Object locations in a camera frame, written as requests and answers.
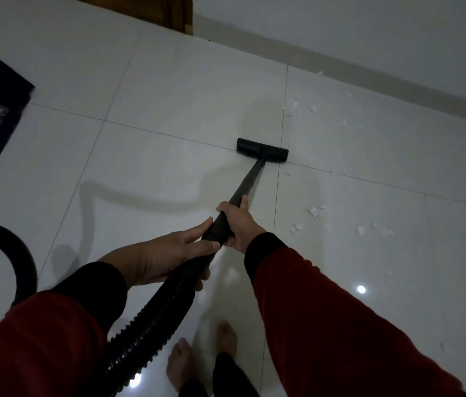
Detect black corrugated vacuum hose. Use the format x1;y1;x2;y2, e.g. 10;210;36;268
0;218;222;397

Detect scattered white paper scraps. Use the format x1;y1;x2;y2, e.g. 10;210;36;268
280;70;395;240

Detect person's left forearm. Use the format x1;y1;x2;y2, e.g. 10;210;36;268
0;261;129;397

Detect person's right forearm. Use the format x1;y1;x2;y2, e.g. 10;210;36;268
244;232;466;397

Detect black vacuum wand with nozzle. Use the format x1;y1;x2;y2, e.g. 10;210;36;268
201;138;290;245

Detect person's right hand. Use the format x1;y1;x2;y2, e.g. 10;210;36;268
216;195;268;255

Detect person's right leg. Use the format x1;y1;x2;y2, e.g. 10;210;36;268
212;352;260;397

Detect person's left hand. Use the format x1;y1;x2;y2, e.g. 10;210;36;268
98;216;221;292

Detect grey baseboard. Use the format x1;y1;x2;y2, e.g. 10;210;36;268
193;14;466;129

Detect person's left foot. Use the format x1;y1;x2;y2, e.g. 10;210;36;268
166;338;196;393

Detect person's right foot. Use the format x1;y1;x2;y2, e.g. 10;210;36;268
216;321;238;358

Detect person's foot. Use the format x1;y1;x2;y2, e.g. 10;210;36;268
166;338;196;393
216;321;238;358

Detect person's left leg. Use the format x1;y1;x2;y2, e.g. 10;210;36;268
178;378;209;397

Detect person's leg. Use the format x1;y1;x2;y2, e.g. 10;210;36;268
178;378;209;397
212;352;260;397

